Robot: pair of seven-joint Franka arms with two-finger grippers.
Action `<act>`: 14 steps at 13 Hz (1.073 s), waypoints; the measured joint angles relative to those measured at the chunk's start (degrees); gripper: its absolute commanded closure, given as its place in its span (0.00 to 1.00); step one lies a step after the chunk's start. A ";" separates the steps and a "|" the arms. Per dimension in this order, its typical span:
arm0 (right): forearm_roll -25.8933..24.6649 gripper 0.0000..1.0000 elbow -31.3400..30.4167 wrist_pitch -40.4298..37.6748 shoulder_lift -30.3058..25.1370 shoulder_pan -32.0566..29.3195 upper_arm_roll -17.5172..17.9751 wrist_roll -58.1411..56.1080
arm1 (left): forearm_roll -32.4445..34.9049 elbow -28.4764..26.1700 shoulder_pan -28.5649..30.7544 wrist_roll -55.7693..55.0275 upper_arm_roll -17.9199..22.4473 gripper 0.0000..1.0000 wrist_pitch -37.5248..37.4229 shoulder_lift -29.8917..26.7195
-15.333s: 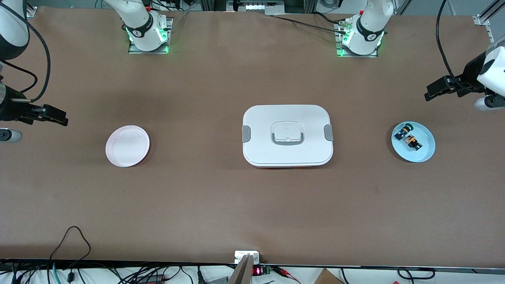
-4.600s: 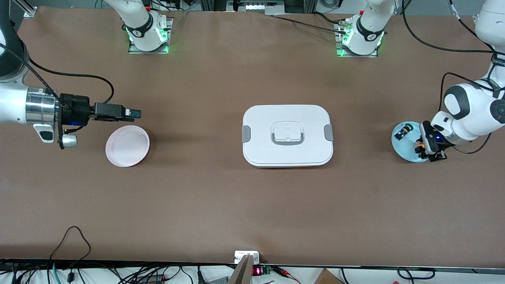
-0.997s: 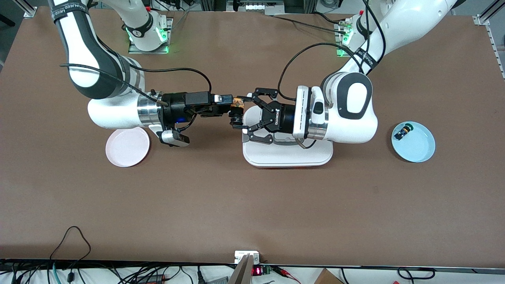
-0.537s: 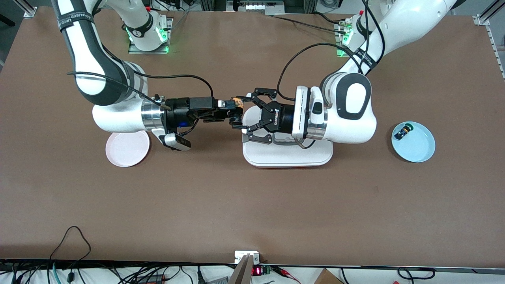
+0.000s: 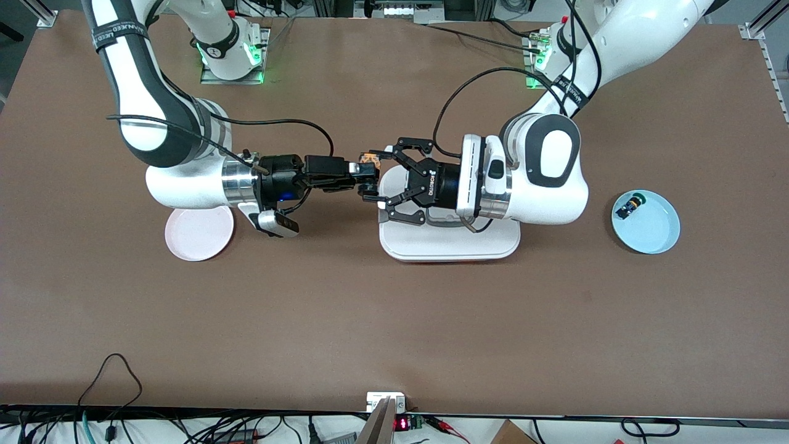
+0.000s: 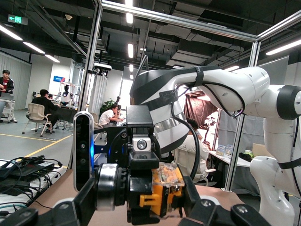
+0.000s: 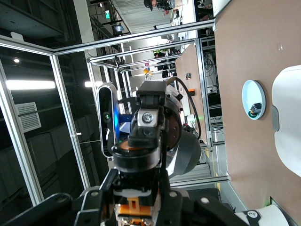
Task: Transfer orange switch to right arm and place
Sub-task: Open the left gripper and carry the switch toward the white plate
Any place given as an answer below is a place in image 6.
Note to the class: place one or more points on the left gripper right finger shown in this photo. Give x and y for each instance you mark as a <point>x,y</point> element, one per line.
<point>211,214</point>

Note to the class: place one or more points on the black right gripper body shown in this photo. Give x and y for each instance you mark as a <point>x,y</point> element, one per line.
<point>117,146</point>

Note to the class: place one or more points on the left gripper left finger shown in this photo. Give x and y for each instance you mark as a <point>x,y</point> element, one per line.
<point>58,215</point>

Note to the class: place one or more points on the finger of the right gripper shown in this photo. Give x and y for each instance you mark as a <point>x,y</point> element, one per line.
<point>141,117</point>
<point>134,212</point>

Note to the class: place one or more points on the orange push-button switch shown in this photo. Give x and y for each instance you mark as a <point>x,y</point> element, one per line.
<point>164,179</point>

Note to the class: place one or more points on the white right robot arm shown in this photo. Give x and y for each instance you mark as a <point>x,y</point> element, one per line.
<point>235,82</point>

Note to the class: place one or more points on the seated person white shirt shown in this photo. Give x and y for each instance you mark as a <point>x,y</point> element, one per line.
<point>105,117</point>
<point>203,153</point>

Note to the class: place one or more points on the green potted plant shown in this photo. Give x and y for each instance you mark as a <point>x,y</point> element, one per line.
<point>105,106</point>

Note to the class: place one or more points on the flat black power brick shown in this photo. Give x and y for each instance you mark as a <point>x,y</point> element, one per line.
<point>33,167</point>

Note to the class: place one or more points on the white desk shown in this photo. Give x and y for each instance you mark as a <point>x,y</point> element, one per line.
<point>225,159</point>

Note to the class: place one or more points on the brown backdrop curtain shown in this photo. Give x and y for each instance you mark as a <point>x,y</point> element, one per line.
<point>197,108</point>

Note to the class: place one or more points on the black bag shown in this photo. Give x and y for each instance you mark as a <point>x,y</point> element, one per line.
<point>245,157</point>

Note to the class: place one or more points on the ceiling light strip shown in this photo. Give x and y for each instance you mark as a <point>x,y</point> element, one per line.
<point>282,47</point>
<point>10,33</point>
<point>129,14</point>
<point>130,50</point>
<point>34,47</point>
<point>52,58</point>

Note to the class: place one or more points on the white humanoid robot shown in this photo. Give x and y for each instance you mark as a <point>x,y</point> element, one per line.
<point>65,95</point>

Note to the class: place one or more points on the open cardboard box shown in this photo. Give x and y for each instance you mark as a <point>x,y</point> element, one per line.
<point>261,150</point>

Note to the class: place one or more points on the seated person black clothes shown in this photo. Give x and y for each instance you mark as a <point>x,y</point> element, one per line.
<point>43,103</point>

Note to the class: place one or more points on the white mesh office chair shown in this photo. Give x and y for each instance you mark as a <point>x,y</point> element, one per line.
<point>35,113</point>

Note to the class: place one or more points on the white cart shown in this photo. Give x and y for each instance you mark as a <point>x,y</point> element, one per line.
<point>9,110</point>

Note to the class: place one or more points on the grey laptop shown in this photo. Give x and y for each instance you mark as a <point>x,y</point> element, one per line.
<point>7,96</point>

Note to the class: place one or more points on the standing person red shirt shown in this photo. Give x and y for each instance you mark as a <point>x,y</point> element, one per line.
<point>5,84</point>

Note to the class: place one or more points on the green exit sign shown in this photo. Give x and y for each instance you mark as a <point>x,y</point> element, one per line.
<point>18,20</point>

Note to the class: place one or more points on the black camera bracket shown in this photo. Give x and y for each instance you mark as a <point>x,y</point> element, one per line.
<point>101,150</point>

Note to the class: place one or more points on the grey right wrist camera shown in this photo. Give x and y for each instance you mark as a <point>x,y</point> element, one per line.
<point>82,153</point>

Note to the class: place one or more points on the white overhead camera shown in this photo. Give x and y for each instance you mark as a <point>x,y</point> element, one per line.
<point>103,67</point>

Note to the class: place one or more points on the aluminium frame post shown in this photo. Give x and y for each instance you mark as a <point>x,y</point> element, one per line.
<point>92,47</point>
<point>236,153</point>

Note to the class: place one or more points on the blue wall sign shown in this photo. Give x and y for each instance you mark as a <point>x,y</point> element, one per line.
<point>58,78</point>

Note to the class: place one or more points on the aluminium frame beam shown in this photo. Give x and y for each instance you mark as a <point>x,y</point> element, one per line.
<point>279,26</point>
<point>178,20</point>

